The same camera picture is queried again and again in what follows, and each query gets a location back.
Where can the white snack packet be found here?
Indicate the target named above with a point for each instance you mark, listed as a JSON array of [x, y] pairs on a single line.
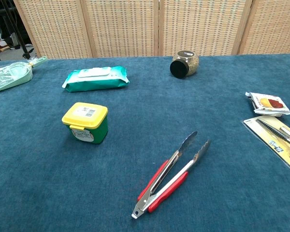
[[268, 104]]

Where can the teal wet wipes pack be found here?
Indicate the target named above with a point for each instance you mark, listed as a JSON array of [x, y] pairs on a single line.
[[94, 81]]

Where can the glass spice jar black lid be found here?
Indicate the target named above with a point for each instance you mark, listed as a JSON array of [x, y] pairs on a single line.
[[181, 67]]

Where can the mint green scoop in bag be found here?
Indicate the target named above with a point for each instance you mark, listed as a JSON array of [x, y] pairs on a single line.
[[12, 75]]

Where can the green tub with yellow lid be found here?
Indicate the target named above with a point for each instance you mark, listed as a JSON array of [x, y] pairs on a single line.
[[88, 120]]

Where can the black tripod stand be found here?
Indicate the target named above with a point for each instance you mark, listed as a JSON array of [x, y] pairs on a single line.
[[18, 33]]

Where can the woven wooden folding screen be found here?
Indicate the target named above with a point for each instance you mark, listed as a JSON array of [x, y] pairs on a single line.
[[145, 26]]

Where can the razor on yellow blister card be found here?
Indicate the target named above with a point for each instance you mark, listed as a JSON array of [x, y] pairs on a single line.
[[278, 137]]

